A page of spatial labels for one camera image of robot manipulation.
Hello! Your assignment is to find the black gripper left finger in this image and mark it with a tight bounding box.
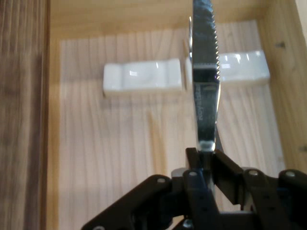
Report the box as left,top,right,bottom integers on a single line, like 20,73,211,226
81,147,220,230

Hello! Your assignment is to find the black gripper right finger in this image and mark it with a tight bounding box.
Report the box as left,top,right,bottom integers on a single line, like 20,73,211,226
212,149,307,230

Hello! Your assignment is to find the serrated steel table knife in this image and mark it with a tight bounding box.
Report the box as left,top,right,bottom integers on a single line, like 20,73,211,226
191,0,222,168

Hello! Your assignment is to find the white ceramic cutlery rest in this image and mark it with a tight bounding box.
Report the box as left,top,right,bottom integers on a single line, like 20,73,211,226
103,58,185,98
184,49,271,91

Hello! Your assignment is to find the dark wooden drawer cabinet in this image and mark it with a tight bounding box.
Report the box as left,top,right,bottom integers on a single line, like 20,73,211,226
0,0,51,230

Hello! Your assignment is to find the light wooden drawer black handle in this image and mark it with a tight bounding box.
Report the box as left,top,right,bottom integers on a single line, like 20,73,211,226
47,0,307,230

